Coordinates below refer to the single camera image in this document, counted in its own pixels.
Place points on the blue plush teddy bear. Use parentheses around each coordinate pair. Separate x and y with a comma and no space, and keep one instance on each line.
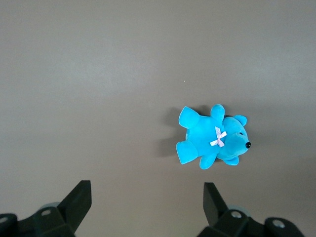
(202,133)

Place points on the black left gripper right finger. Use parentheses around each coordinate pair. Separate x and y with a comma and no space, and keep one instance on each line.
(217,212)

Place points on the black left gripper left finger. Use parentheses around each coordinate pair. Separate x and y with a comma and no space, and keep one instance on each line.
(69,212)

